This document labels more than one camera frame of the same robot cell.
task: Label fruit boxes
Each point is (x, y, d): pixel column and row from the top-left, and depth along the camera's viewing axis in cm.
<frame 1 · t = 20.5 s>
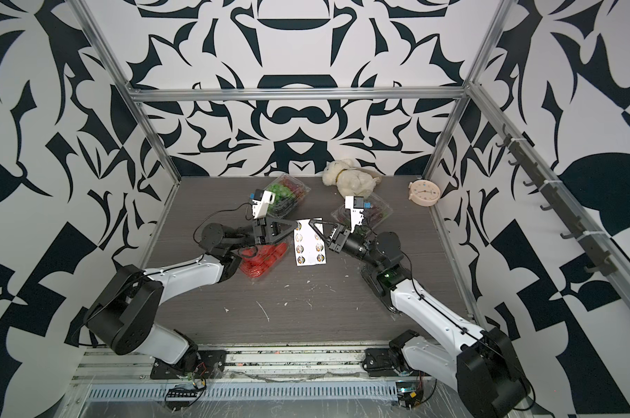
left hand: (293, 224, 64), fingers closed
right hand: (309, 224, 64), fingers closed
strawberry clamshell box: (256, 260, 90), point 7 cm above the table
green and red grape box: (289, 194, 107), point 8 cm above the table
white sticker sheet: (309, 246, 67), point 30 cm above the table
cream plush toy: (351, 180, 107), point 12 cm above the table

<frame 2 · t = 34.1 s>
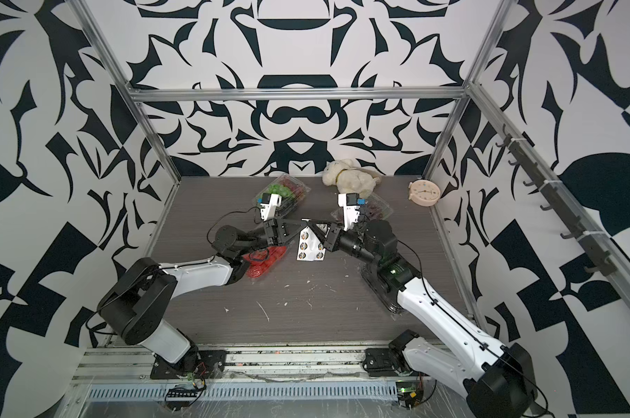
left hand: (303, 222, 67), fingers closed
right hand: (308, 222, 67), fingers closed
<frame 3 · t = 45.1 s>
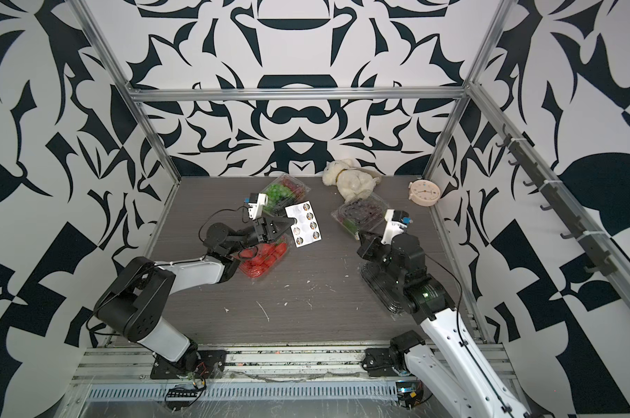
left hand: (290, 218, 71), fingers closed
right hand: (356, 228, 72), fingers closed
white sticker sheet: (305, 230, 74), point 26 cm above the table
the other named things where they were.

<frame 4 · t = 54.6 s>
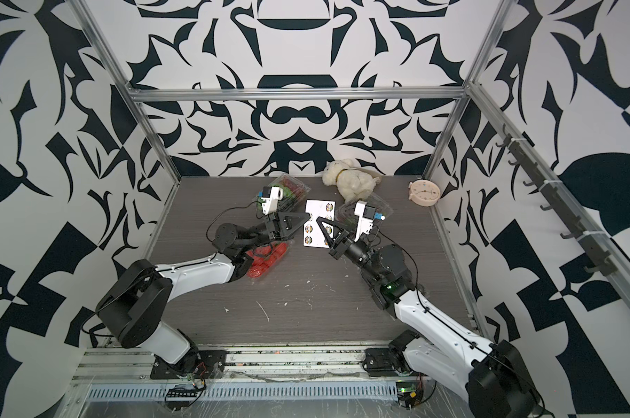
left hand: (305, 215, 63), fingers closed
right hand: (317, 221, 64), fingers closed
white sticker sheet: (313, 235, 66), point 32 cm above the table
the other named things where they were.

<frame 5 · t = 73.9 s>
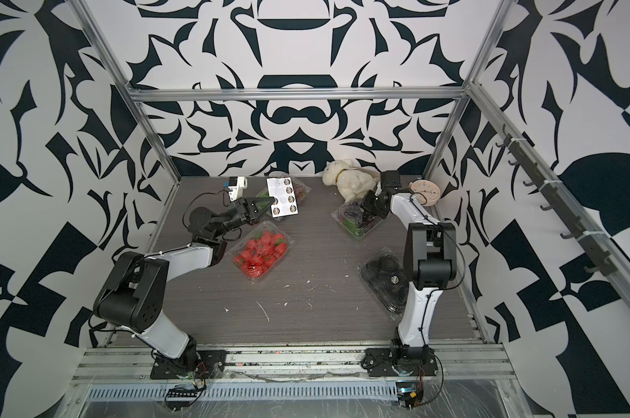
left hand: (270, 196, 74), fingers closed
right hand: (363, 201, 100), fingers closed
white sticker sheet: (284, 202, 77), point 29 cm above the table
avocado clamshell box: (382, 273, 92), point 2 cm above the table
